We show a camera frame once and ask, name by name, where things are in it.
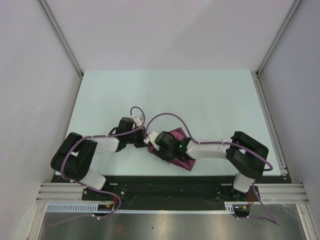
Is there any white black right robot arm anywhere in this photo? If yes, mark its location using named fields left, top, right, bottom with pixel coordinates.
left=148, top=131, right=273, bottom=201

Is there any purple satin napkin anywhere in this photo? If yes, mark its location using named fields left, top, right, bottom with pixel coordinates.
left=147, top=127, right=196, bottom=171

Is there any aluminium frame post left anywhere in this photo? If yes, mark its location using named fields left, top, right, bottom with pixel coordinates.
left=36, top=0, right=84, bottom=79

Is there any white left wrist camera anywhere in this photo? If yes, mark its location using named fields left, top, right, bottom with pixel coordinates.
left=131, top=114, right=145, bottom=127

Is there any aluminium frame post right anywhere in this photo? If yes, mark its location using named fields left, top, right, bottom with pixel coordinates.
left=255, top=0, right=304, bottom=78

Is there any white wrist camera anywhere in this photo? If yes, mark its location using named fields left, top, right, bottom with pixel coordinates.
left=131, top=114, right=145, bottom=127
left=143, top=131, right=160, bottom=151

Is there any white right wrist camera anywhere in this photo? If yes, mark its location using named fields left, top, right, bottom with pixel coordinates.
left=143, top=131, right=160, bottom=151

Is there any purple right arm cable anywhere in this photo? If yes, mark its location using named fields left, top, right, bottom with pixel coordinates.
left=144, top=112, right=280, bottom=226

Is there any aluminium frame post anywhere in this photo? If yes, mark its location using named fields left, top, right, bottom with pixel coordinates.
left=255, top=0, right=304, bottom=78
left=36, top=0, right=84, bottom=79

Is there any light blue cable duct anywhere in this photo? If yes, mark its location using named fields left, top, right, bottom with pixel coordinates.
left=46, top=201, right=254, bottom=215

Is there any aluminium frame rail front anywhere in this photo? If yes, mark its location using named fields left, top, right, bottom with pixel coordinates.
left=36, top=182, right=309, bottom=205

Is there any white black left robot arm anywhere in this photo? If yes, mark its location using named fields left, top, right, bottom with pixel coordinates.
left=50, top=114, right=146, bottom=200

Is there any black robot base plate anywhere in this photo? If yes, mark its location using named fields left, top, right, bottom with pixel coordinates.
left=49, top=175, right=261, bottom=212

